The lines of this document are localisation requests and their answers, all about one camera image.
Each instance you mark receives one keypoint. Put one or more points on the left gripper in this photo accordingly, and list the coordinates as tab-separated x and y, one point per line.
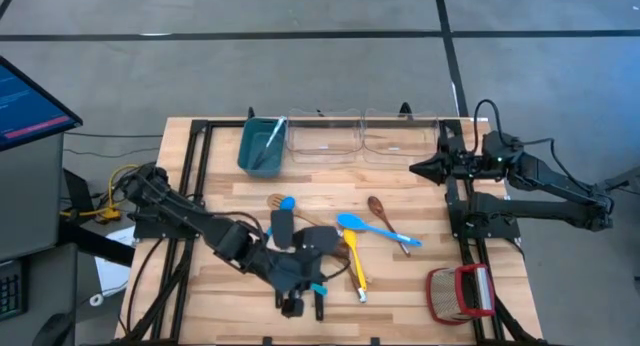
297	273

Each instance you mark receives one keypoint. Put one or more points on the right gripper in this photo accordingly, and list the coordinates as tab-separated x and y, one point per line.
465	163

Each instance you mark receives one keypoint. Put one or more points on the black rectangular spatula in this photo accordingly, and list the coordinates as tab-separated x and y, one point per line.
282	228

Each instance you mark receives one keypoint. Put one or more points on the yellow spoon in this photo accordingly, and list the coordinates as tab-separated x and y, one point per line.
351	238

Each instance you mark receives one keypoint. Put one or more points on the large light blue spoon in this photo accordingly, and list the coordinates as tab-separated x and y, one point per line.
350	221

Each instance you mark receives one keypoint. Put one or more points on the small blue spoon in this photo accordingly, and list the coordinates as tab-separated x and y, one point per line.
288	203

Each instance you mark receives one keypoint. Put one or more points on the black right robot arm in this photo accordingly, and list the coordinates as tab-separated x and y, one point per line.
550	173

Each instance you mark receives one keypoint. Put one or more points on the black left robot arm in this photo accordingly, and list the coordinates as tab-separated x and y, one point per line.
200	223

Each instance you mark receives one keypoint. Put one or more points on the clear plastic bin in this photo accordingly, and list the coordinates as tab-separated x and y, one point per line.
325	156
400	158

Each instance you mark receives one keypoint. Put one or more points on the black table clamp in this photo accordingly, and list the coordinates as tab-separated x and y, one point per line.
405	111
267	341
375	341
251	113

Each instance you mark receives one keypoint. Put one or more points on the teal plastic bin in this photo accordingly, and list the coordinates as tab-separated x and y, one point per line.
247	151

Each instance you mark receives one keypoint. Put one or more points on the white paper sheet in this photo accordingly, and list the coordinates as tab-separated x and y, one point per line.
112	276

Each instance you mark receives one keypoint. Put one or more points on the black stand leg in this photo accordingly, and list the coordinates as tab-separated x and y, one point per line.
620	183

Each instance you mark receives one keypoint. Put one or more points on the black cart leg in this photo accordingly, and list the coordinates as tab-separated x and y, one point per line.
90	243

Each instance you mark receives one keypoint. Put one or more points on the black computer mouse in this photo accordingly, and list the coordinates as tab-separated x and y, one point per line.
52	331

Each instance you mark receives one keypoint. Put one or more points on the grey side desk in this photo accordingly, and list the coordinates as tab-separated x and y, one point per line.
50	286

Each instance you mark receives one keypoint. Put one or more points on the black keyboard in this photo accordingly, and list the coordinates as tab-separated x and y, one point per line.
12	291

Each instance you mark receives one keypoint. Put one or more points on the grey cabinet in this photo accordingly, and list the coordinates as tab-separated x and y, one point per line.
30	196

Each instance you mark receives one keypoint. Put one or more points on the computer monitor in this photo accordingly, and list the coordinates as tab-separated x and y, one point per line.
25	111

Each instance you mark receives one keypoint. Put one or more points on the black metal table frame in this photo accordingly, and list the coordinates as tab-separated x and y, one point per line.
225	123

